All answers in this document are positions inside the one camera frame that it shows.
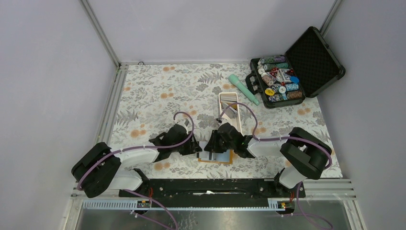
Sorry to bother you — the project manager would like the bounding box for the floral table mat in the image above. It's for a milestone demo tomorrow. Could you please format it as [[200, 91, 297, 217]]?
[[109, 64, 332, 178]]

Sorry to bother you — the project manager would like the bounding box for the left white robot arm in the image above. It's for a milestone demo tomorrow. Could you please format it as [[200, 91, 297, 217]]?
[[71, 124, 202, 198]]

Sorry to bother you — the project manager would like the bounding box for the mint green handle tool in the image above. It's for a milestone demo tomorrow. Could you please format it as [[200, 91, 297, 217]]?
[[228, 74, 259, 105]]

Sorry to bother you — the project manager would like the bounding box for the grey card in tray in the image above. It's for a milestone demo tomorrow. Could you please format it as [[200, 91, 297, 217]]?
[[222, 103, 238, 119]]

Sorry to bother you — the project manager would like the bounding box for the black poker chip case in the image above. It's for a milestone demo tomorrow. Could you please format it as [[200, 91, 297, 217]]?
[[245, 26, 346, 109]]

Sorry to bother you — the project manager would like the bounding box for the white plastic tray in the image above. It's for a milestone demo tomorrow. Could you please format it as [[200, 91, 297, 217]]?
[[217, 92, 243, 133]]

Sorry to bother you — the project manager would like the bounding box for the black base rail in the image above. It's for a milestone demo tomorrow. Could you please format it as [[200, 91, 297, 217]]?
[[136, 179, 306, 208]]

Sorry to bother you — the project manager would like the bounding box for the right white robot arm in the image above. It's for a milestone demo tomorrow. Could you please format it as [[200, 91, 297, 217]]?
[[204, 123, 332, 197]]

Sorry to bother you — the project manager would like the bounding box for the orange leather card holder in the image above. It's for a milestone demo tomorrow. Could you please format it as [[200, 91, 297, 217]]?
[[196, 150, 233, 164]]

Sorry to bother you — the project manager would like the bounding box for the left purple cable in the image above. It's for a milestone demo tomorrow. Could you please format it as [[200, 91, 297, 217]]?
[[77, 112, 195, 230]]

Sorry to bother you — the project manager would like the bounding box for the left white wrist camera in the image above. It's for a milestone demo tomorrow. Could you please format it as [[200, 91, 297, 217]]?
[[175, 119, 190, 129]]

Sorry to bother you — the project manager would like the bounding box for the cards stack in tray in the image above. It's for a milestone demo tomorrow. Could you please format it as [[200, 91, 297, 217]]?
[[219, 94, 238, 103]]

